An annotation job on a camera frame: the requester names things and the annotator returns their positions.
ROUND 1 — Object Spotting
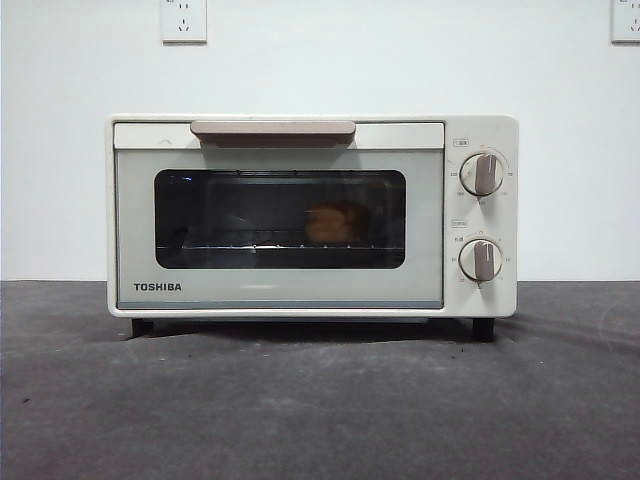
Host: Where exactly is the golden bread loaf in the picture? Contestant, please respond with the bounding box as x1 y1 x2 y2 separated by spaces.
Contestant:
304 199 374 246

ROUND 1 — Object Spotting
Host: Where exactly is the glass oven door with handle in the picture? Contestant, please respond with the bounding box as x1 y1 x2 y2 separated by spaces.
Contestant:
113 119 446 310

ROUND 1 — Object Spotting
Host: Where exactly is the round cream oven knob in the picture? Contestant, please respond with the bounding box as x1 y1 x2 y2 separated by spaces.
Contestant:
458 152 505 197
458 239 504 282

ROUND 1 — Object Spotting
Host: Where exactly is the cream Toshiba toaster oven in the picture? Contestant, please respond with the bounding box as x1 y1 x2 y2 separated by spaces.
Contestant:
103 114 520 343

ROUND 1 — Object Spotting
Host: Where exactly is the metal wire oven rack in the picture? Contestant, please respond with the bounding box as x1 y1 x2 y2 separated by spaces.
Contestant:
156 242 403 252

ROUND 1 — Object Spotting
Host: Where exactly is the white wall socket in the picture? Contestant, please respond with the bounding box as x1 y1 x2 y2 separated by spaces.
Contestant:
160 0 208 44
610 0 640 44

